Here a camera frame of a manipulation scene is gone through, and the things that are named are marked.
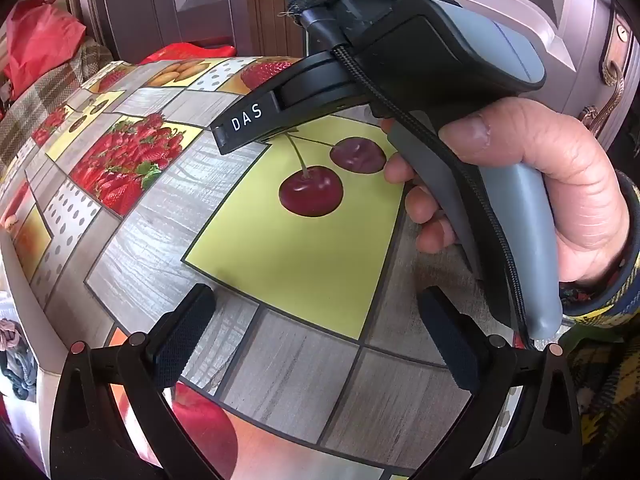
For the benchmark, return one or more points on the brown panelled door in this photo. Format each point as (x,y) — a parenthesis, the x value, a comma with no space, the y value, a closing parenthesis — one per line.
(150,0)

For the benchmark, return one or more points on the fruit print tablecloth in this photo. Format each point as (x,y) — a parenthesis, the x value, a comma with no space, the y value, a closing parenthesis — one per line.
(300,385)

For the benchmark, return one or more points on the teal knitted cloth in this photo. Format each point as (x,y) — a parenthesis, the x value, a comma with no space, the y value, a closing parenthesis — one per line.
(20,380)

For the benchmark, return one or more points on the crumpled red plastic bag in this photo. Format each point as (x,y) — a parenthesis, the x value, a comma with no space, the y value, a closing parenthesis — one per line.
(185,52)

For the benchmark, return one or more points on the person's yellow plaid jacket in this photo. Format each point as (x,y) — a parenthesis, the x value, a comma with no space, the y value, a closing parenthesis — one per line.
(610,390)

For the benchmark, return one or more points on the pink patterned scrunchie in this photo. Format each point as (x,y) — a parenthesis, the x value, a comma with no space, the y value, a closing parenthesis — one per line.
(9,335)

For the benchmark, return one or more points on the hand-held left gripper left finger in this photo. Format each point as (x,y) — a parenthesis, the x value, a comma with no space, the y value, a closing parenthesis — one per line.
(186,332)

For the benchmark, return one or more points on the person's right hand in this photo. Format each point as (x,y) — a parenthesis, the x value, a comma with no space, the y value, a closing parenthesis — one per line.
(565,170)

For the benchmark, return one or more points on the large red plastic bag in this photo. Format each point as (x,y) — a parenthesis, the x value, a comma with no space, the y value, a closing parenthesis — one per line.
(40,40)

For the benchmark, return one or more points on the plaid blanket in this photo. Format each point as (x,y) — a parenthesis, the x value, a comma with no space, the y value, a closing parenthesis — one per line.
(45,95)

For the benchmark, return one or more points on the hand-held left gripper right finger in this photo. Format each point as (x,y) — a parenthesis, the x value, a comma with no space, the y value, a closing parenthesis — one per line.
(450,340)

